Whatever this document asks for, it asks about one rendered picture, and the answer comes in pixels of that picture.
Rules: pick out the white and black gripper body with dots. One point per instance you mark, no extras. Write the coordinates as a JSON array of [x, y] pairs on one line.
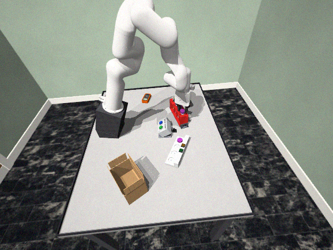
[[183, 98]]

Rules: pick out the orange digital multimeter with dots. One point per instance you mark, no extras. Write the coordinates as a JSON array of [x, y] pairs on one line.
[[146, 98]]

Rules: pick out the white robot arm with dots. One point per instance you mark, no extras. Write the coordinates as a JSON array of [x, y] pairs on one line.
[[129, 50]]

